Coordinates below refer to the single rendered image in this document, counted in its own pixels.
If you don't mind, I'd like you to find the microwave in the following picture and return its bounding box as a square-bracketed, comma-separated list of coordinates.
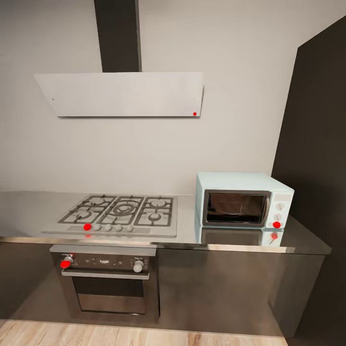
[195, 172, 294, 228]

